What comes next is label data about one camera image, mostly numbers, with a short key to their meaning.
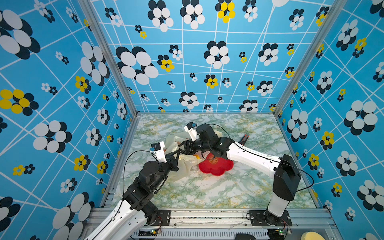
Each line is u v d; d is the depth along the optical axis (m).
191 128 0.69
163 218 0.74
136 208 0.49
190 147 0.67
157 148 0.60
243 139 1.03
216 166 0.92
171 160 0.61
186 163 0.77
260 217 0.73
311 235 0.67
